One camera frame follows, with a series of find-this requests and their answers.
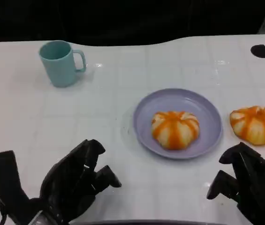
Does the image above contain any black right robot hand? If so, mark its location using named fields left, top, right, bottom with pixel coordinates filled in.
left=206, top=142, right=265, bottom=225

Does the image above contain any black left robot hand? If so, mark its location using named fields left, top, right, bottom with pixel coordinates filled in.
left=39, top=139, right=122, bottom=223

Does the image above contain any lilac plate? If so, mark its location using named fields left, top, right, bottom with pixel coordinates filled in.
left=132, top=88, right=224, bottom=160

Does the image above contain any black table grommet hole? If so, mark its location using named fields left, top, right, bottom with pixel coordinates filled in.
left=250, top=44, right=265, bottom=59

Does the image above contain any pale green mug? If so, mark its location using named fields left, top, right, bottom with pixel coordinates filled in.
left=38, top=40, right=87, bottom=88

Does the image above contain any orange white toy bread roll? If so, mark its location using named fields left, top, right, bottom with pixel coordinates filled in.
left=229, top=105, right=265, bottom=146
left=151, top=111, right=200, bottom=150

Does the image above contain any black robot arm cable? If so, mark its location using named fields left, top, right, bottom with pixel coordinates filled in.
left=0, top=210, right=8, bottom=225

